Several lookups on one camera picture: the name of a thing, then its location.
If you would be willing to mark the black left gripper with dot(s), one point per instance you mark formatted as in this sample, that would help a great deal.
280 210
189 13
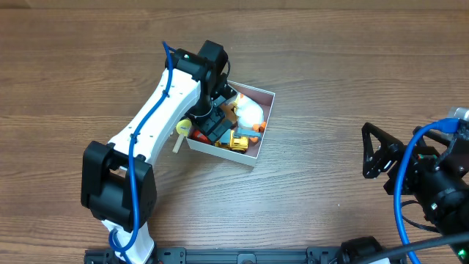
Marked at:
213 125

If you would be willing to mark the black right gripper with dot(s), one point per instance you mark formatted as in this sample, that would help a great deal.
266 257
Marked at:
396 166

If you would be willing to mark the brown plush toy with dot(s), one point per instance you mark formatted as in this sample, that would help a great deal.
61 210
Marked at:
229 111

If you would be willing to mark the red robot ball toy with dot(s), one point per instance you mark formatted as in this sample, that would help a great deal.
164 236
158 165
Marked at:
200 137

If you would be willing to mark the wooden pellet drum toy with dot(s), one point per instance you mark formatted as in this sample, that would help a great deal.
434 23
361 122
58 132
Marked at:
184 129

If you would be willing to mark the white duck plush toy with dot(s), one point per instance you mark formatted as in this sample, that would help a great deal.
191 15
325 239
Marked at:
250 115

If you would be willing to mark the yellow toy truck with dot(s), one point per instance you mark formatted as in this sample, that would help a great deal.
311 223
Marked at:
237 140

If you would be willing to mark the white cardboard box pink inside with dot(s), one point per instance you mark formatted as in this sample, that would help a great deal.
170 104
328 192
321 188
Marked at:
265 99

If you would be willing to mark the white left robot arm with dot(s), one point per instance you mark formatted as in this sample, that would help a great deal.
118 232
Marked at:
118 183

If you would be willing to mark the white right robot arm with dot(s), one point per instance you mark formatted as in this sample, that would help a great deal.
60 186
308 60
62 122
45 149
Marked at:
425 179

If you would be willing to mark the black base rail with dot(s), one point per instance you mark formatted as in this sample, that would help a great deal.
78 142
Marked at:
311 255

